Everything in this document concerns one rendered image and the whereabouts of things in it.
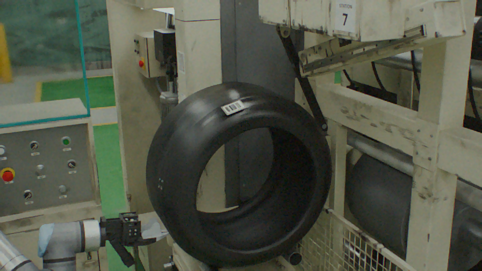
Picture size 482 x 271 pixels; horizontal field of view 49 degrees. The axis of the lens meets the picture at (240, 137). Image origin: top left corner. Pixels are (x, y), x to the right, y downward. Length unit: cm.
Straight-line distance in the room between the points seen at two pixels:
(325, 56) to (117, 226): 84
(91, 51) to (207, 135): 922
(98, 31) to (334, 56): 909
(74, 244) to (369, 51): 100
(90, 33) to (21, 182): 845
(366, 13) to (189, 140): 58
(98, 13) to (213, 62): 878
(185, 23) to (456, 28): 86
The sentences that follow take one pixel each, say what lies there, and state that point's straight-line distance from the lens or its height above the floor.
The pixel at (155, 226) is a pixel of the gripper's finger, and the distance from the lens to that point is 165.
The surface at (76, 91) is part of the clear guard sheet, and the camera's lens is 217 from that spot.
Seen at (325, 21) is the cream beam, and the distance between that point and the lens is 150.
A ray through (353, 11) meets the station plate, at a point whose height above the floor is 171.
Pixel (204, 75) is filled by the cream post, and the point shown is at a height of 147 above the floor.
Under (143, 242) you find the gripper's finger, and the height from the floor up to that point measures 105.
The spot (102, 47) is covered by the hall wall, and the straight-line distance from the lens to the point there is 1065.
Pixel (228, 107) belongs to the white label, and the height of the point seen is 144.
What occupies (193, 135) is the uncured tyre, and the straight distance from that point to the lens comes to 150.
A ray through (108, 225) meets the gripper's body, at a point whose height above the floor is 112.
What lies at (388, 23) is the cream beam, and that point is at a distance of 142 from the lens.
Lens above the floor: 182
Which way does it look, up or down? 18 degrees down
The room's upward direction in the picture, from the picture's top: 1 degrees counter-clockwise
